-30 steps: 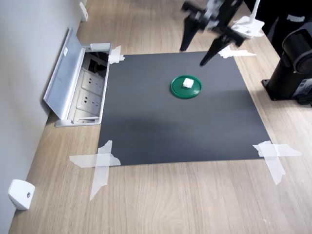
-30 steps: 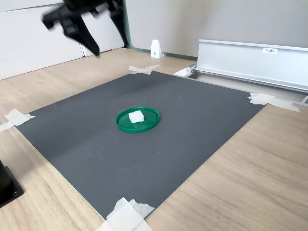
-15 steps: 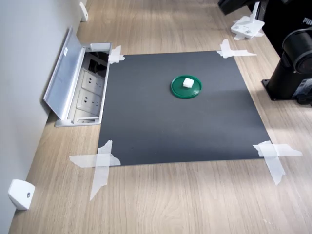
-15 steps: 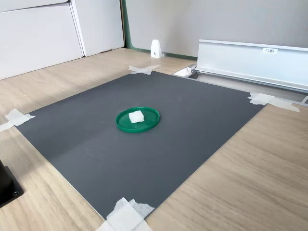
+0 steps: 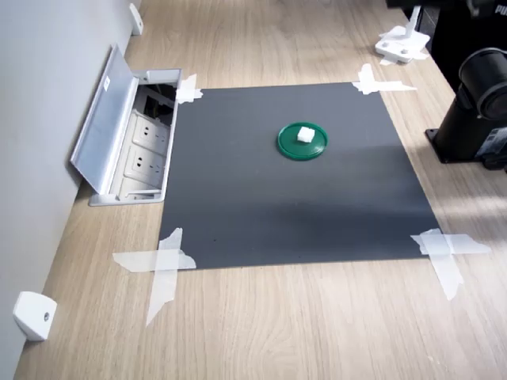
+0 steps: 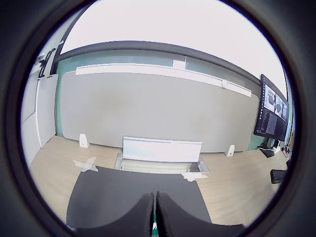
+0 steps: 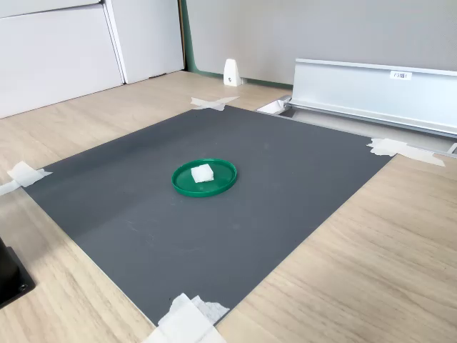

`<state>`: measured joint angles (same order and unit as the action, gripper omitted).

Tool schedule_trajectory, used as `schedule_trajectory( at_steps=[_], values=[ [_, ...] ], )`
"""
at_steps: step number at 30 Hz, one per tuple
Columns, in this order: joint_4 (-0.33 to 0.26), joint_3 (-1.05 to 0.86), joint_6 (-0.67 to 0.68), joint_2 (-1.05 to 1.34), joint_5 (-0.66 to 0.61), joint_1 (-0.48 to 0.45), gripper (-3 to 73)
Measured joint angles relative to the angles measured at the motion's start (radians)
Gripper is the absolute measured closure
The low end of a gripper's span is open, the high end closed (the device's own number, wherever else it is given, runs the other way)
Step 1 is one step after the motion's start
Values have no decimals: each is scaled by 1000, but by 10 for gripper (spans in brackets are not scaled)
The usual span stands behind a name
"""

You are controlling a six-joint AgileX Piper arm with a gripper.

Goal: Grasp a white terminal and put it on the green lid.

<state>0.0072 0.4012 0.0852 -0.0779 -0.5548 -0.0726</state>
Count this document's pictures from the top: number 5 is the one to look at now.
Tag round green lid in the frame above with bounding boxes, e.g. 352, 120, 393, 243
276, 122, 330, 162

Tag dark grey mat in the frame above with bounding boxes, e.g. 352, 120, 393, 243
158, 82, 442, 270

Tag white tape cross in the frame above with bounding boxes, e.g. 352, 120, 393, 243
351, 63, 418, 96
410, 228, 493, 302
112, 227, 198, 328
175, 73, 204, 105

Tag white power socket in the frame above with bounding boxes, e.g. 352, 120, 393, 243
124, 145, 167, 180
132, 113, 170, 146

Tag grey partition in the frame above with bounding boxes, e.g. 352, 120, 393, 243
0, 0, 142, 380

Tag silver cable duct box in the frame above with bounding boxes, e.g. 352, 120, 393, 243
87, 67, 184, 207

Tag silver cable duct lid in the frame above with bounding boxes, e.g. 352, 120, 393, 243
70, 43, 140, 196

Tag small white taped bracket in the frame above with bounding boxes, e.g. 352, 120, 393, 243
375, 4, 423, 66

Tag white partition foot bracket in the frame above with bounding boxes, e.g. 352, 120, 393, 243
12, 291, 58, 342
128, 2, 144, 36

